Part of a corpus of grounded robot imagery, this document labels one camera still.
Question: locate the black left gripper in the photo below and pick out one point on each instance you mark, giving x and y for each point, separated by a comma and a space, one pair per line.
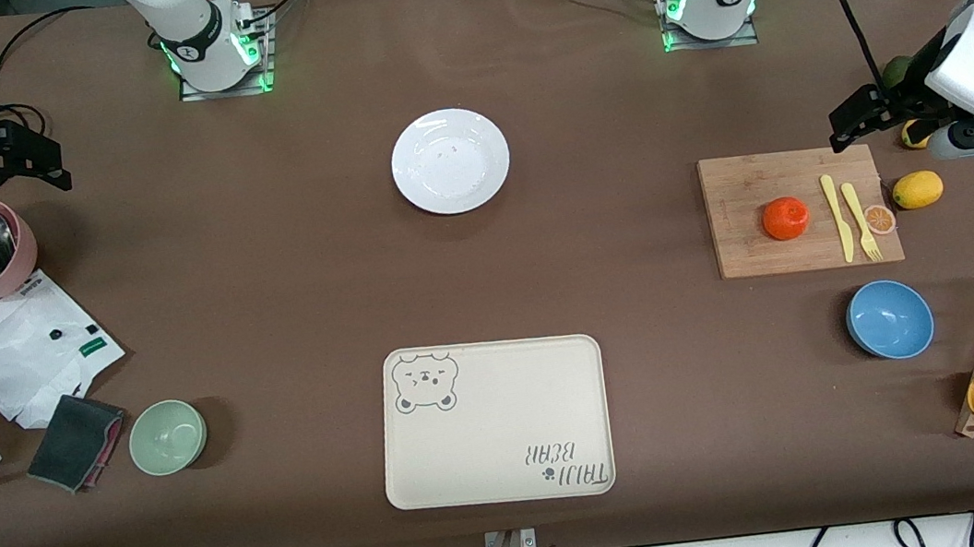
912, 88

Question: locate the orange fruit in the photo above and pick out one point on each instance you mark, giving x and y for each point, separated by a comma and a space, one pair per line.
785, 218

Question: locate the white round plate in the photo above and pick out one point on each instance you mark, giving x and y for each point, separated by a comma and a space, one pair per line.
450, 162

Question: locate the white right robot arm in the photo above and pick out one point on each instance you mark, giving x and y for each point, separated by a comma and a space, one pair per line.
188, 31

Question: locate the yellow lemon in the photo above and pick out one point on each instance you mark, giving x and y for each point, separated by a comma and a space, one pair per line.
913, 136
917, 190

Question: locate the dark green avocado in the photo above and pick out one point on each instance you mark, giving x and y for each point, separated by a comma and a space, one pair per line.
894, 73

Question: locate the yellow plastic fork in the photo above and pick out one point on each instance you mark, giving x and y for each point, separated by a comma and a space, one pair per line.
856, 214

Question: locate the toy orange slice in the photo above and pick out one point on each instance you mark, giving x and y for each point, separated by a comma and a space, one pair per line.
880, 220

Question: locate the yellow plastic knife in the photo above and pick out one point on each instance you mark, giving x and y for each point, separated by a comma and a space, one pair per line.
838, 221

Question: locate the wooden cutting board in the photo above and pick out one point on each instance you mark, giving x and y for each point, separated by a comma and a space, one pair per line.
755, 185

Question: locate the white plastic bag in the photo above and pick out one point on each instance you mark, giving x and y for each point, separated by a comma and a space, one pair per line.
23, 354

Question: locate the blue bowl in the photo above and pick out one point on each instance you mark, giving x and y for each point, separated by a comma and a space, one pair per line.
889, 320

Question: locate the brown table cover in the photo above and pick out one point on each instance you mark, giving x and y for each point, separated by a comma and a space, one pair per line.
266, 291

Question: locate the dark grey folded cloth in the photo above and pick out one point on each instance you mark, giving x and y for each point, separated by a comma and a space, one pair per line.
71, 443

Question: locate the pale green bowl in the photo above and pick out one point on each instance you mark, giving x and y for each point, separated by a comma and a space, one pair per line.
167, 437

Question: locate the beige bear print tray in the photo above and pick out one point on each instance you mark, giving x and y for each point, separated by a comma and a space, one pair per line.
497, 430

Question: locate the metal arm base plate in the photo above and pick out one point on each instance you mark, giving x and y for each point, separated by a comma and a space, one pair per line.
227, 90
710, 43

